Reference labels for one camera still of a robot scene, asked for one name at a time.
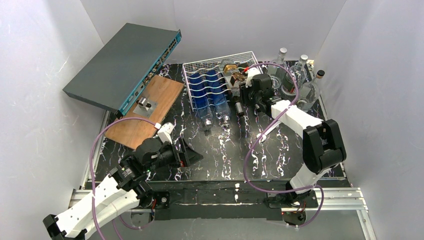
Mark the wooden board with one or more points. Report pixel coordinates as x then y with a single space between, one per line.
131 133

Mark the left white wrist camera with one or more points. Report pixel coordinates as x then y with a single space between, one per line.
164 133

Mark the grey network switch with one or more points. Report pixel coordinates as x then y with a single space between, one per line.
115 77

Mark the dark wine bottle left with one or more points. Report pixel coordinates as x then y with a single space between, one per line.
238 106

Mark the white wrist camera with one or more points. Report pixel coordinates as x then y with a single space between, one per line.
164 133
249 74

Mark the metal plate with cylinder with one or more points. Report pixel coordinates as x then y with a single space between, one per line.
144 107

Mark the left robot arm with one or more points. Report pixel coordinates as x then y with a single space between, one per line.
124 188

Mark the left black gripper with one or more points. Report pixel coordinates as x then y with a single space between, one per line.
178 151

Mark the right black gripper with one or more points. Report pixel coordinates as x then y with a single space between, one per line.
247 93

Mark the clear bottle blue label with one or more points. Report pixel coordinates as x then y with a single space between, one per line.
310 92

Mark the clear bottle green label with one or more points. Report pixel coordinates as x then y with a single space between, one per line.
275 72

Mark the amber labelled bottle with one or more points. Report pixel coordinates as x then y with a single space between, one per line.
233 77

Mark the blue bottle right bottom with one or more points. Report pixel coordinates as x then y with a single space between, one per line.
222 110

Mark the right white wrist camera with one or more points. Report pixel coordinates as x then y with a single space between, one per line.
249 74

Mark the large silver wrench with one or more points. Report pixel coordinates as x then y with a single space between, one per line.
263 136

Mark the white wire wine rack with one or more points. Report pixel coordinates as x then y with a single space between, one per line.
204 78

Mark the aluminium frame rail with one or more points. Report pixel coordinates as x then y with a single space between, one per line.
222 195

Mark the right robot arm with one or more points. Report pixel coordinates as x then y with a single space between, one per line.
322 143

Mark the blue bottle left bottom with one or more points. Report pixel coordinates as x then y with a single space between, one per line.
200 100

